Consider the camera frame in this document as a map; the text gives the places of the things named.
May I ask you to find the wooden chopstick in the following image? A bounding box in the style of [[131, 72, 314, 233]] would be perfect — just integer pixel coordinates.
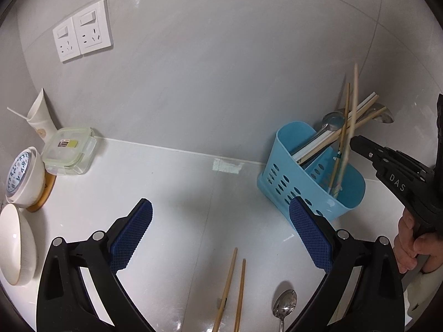
[[212, 248, 239, 332], [233, 259, 246, 332], [327, 63, 359, 191], [332, 83, 351, 161], [299, 107, 387, 163]]

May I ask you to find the small metal spoon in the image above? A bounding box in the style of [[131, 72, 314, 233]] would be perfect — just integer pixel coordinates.
[[272, 289, 298, 332], [292, 111, 347, 156]]

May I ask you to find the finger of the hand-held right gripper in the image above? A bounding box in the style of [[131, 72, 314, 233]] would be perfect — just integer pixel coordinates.
[[350, 136, 392, 168]]

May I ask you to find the large metal spoon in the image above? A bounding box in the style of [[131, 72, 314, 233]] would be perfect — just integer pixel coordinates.
[[363, 103, 394, 124]]

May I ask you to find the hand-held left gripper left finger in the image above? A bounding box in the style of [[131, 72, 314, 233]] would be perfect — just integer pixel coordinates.
[[36, 198, 156, 332]]

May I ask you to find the white paper cup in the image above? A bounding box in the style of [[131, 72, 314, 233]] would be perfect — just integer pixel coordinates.
[[27, 88, 58, 142]]

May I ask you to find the wooden coaster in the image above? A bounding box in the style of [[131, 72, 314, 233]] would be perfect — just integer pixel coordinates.
[[26, 175, 56, 213]]

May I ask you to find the blue plastic utensil basket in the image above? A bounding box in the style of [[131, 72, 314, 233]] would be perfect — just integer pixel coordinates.
[[257, 121, 366, 221]]

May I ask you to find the blue patterned white bowl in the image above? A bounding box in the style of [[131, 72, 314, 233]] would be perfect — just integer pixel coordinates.
[[5, 146, 47, 209]]

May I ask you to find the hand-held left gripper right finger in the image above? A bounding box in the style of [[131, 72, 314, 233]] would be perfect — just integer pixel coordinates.
[[285, 196, 405, 332]]

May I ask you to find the plain white bowl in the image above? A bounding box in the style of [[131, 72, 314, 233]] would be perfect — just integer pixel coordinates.
[[0, 203, 38, 287]]

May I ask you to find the piece of clear tape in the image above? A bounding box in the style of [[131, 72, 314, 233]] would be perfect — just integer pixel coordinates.
[[212, 158, 243, 174]]

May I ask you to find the white chopstick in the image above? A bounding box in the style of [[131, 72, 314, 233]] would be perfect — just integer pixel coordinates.
[[294, 96, 380, 160], [292, 92, 378, 156]]

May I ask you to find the person's right hand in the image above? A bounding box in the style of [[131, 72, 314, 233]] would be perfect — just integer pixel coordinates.
[[394, 211, 443, 274]]

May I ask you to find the white drinking straw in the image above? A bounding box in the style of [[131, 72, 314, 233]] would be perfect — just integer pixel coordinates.
[[7, 107, 30, 122]]

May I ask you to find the white wall socket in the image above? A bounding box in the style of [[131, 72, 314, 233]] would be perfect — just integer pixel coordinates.
[[53, 17, 83, 63], [71, 0, 114, 56]]

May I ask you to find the glass food container with lid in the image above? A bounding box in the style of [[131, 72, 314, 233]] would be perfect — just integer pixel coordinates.
[[42, 127, 97, 176]]

